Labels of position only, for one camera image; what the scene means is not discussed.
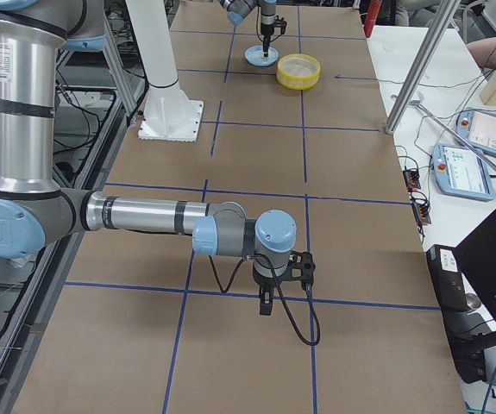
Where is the teach pendant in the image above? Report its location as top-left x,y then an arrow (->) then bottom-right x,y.
455,108 -> 496,157
431,143 -> 495,201

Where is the orange black connector module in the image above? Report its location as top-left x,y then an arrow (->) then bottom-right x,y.
411,199 -> 431,226
403,169 -> 421,191

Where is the far teach pendant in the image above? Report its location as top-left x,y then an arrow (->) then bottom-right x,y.
455,108 -> 496,157

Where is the light blue plate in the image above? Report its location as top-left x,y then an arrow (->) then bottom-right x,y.
244,45 -> 279,67

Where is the second grey blue robot arm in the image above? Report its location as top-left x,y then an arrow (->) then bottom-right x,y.
219,0 -> 280,42

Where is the yellow bamboo steamer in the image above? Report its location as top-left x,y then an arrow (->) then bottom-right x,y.
276,53 -> 321,91

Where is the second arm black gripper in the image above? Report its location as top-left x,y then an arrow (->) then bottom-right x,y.
260,24 -> 273,59

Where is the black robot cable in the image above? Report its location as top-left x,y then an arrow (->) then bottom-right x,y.
206,252 -> 321,346

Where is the black box device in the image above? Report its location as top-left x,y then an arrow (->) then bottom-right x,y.
426,244 -> 468,312

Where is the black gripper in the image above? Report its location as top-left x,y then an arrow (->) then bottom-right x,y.
254,273 -> 276,316

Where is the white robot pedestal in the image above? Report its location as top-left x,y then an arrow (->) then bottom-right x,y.
126,0 -> 204,142

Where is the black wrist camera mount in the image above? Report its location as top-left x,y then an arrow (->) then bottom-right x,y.
281,251 -> 316,292

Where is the near teach pendant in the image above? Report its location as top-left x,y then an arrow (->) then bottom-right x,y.
431,143 -> 495,201

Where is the aluminium frame post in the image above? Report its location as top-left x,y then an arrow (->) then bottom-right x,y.
385,0 -> 461,135

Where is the red cylinder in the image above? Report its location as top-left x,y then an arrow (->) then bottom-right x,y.
363,0 -> 382,39

